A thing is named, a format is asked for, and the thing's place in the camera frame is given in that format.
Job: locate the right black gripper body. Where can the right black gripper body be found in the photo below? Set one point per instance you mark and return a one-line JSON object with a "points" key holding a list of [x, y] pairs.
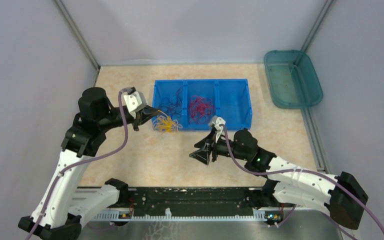
{"points": [[224, 147]]}

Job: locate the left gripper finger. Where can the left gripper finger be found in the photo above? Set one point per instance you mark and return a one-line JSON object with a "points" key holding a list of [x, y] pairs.
{"points": [[143, 119], [150, 111]]}

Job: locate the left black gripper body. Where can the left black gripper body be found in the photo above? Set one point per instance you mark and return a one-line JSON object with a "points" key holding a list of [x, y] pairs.
{"points": [[138, 117]]}

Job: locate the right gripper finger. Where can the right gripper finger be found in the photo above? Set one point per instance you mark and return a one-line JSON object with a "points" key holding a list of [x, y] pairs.
{"points": [[204, 155], [208, 142]]}

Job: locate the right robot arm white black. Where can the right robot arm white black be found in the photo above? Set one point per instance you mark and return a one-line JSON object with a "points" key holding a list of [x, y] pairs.
{"points": [[341, 197]]}

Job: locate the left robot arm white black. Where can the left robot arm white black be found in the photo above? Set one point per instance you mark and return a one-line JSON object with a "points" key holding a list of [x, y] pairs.
{"points": [[55, 218]]}

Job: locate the blue three-compartment plastic bin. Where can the blue three-compartment plastic bin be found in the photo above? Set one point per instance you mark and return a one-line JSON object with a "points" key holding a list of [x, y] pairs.
{"points": [[193, 102]]}

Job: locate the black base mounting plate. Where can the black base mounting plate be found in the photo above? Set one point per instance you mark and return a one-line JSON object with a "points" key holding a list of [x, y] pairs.
{"points": [[197, 201]]}

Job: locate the teal translucent plastic tub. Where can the teal translucent plastic tub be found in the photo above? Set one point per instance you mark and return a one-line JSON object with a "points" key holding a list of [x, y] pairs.
{"points": [[292, 79]]}

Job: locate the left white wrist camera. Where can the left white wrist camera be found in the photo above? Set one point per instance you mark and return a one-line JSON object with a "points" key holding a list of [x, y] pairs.
{"points": [[135, 101]]}

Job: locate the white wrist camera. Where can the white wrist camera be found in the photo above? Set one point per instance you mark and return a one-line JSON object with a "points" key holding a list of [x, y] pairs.
{"points": [[218, 123], [135, 101]]}

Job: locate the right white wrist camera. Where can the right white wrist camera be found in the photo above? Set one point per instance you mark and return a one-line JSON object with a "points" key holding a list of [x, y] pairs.
{"points": [[218, 123]]}

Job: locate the aluminium frame rail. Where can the aluminium frame rail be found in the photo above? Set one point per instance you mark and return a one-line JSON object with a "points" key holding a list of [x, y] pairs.
{"points": [[283, 194]]}

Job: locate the white cable duct strip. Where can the white cable duct strip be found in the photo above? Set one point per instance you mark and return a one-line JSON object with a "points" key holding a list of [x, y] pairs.
{"points": [[113, 215]]}

